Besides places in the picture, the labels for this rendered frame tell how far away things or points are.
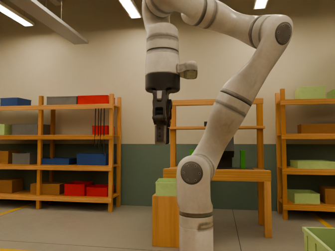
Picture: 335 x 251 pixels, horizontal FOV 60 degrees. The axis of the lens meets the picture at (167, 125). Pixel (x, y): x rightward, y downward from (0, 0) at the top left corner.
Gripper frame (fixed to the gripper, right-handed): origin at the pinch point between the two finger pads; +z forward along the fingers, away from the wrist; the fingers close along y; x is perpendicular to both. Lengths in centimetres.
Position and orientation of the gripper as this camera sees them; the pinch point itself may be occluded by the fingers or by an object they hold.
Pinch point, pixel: (162, 141)
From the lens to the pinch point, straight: 61.9
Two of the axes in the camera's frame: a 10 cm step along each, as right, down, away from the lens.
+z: 0.0, 10.0, -0.6
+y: -0.8, -0.6, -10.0
